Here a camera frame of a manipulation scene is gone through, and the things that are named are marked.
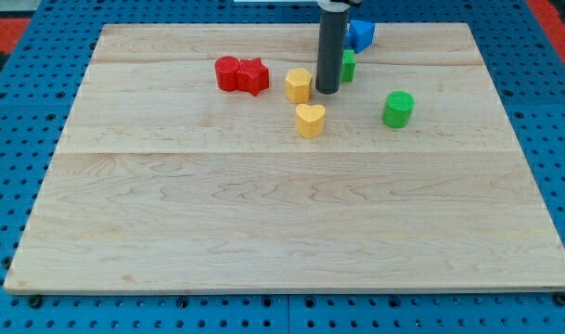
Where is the yellow hexagon block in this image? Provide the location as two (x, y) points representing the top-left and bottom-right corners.
(285, 68), (313, 104)

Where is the green cylinder block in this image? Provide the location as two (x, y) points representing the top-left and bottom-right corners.
(381, 90), (416, 128)

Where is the light wooden board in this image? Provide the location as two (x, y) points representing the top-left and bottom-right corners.
(5, 23), (565, 295)

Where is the red star block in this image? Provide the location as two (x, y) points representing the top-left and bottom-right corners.
(237, 58), (269, 96)

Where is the yellow heart block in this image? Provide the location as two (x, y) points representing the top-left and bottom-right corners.
(295, 104), (327, 138)

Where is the red cylinder block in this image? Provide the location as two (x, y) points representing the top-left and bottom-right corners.
(214, 56), (240, 91)

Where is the green cube block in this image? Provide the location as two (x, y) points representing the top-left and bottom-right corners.
(340, 49), (356, 83)

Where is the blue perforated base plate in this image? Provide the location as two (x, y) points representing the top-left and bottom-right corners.
(0, 0), (565, 333)

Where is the blue block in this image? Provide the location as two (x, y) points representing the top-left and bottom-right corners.
(344, 19), (376, 53)

